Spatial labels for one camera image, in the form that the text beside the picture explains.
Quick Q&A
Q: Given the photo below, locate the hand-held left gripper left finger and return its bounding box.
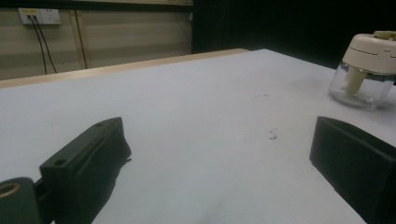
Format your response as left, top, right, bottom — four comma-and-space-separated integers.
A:
38, 116, 133, 224

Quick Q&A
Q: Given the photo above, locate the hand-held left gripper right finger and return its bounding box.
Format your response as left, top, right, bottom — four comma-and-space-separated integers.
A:
309, 116, 396, 224

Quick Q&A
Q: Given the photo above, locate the cream manual food chopper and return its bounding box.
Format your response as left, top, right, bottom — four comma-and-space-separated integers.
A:
328, 30, 396, 111

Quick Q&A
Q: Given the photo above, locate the wooden table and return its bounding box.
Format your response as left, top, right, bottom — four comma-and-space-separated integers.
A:
0, 48, 250, 90

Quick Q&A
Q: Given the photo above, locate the white table cover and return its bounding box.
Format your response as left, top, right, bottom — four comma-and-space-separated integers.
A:
0, 49, 396, 224

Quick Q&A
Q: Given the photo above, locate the black horizontal metal bar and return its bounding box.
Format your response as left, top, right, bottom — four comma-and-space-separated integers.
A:
0, 0, 194, 14

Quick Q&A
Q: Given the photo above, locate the black curtain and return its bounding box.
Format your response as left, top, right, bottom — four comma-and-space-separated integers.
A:
191, 0, 396, 70

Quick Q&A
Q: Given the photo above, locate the black power cable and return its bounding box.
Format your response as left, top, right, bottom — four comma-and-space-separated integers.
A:
27, 14, 49, 76
32, 14, 58, 75

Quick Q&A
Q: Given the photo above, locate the white wall socket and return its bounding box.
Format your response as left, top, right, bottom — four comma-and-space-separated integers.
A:
18, 7, 63, 26

